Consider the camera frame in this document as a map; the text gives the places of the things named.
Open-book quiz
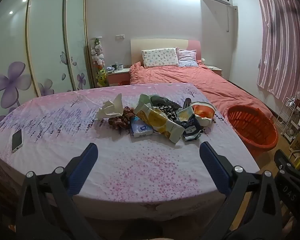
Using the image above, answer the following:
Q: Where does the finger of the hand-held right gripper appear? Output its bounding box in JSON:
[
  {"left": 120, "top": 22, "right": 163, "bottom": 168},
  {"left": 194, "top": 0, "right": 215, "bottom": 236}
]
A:
[{"left": 274, "top": 149, "right": 295, "bottom": 171}]

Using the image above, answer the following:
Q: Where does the wooden bedside table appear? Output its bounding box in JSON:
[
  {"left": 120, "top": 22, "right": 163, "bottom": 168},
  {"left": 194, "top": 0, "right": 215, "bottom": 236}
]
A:
[{"left": 206, "top": 65, "right": 223, "bottom": 77}]

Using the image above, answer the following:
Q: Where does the black white patterned cloth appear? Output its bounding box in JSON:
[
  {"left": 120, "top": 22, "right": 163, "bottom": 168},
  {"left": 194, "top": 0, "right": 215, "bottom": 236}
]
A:
[{"left": 152, "top": 105, "right": 179, "bottom": 124}]

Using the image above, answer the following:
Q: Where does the striped pink pillow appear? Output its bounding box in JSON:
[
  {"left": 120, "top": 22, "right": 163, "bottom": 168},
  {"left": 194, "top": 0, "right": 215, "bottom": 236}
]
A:
[{"left": 177, "top": 49, "right": 198, "bottom": 67}]

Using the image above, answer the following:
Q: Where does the plush toy column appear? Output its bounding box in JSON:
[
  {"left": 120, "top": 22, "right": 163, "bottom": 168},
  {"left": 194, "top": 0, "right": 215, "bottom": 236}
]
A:
[{"left": 91, "top": 37, "right": 108, "bottom": 87}]

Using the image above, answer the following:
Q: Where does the cream pink headboard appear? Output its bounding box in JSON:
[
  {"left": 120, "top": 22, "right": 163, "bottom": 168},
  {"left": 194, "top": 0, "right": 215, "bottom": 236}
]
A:
[{"left": 130, "top": 38, "right": 202, "bottom": 65}]

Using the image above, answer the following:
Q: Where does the blue snack bag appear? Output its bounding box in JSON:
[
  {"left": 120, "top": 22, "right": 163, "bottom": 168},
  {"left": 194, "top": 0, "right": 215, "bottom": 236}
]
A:
[{"left": 177, "top": 106, "right": 204, "bottom": 142}]

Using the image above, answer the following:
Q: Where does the yellow snack bag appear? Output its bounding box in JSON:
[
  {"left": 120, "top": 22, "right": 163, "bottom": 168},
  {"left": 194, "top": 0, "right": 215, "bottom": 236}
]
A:
[{"left": 134, "top": 103, "right": 185, "bottom": 144}]

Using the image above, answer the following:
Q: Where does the pink white nightstand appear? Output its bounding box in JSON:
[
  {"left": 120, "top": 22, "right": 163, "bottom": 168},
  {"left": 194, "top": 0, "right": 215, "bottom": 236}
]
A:
[{"left": 107, "top": 67, "right": 131, "bottom": 87}]

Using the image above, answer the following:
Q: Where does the white tissue paper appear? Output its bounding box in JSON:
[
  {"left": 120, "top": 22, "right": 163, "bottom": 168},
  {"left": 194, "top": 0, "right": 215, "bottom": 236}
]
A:
[{"left": 96, "top": 93, "right": 124, "bottom": 120}]

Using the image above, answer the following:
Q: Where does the blue white tissue pack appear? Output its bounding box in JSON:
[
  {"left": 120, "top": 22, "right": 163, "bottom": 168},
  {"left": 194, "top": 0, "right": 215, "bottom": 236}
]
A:
[{"left": 130, "top": 122, "right": 153, "bottom": 138}]

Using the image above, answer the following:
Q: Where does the pink striped curtain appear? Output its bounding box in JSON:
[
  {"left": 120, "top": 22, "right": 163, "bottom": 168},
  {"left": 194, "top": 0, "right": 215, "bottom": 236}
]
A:
[{"left": 256, "top": 0, "right": 300, "bottom": 103}]

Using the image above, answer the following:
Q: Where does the brown plaid cloth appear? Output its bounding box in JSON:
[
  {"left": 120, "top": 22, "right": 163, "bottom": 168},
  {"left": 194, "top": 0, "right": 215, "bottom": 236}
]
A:
[{"left": 108, "top": 106, "right": 135, "bottom": 130}]

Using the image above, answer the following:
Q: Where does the white smartphone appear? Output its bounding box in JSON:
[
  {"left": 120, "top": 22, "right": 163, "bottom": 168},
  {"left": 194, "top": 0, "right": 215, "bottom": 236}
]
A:
[{"left": 11, "top": 129, "right": 24, "bottom": 153}]

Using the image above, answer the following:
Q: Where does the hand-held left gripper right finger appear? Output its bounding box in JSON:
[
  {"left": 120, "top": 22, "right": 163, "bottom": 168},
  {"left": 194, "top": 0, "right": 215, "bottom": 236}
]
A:
[{"left": 199, "top": 141, "right": 283, "bottom": 240}]

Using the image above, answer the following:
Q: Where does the floral sliding door wardrobe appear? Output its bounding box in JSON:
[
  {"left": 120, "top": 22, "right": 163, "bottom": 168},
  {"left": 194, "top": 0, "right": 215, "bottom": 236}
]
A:
[{"left": 0, "top": 0, "right": 93, "bottom": 120}]

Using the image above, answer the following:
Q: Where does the floral print pillow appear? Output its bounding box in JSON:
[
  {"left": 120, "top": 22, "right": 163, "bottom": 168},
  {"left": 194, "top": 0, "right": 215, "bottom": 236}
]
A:
[{"left": 141, "top": 47, "right": 180, "bottom": 69}]

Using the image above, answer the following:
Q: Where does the orange plastic laundry basket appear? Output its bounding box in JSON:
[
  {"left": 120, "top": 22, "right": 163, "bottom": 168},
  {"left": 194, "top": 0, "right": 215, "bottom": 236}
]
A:
[{"left": 226, "top": 105, "right": 279, "bottom": 157}]

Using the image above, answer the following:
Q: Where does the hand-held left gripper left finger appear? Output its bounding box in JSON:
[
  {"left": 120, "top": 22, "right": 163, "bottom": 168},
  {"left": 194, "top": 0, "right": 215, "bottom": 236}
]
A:
[{"left": 15, "top": 143, "right": 102, "bottom": 240}]

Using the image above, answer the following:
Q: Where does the orange duvet bed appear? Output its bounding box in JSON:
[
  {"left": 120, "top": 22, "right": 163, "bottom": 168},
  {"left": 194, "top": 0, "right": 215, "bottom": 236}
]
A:
[{"left": 129, "top": 61, "right": 274, "bottom": 120}]

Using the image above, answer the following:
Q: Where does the white wire rack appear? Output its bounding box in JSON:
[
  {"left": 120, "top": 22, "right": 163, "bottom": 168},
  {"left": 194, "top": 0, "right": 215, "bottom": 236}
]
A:
[{"left": 275, "top": 96, "right": 297, "bottom": 137}]

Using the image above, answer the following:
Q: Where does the pink floral bedsheet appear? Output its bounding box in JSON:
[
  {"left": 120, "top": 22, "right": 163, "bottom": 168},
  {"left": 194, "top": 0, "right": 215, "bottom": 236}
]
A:
[{"left": 0, "top": 83, "right": 260, "bottom": 220}]

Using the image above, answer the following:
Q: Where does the orange white paper bowl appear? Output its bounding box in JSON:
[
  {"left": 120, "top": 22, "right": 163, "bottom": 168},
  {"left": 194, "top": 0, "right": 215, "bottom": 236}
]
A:
[{"left": 190, "top": 101, "right": 217, "bottom": 127}]

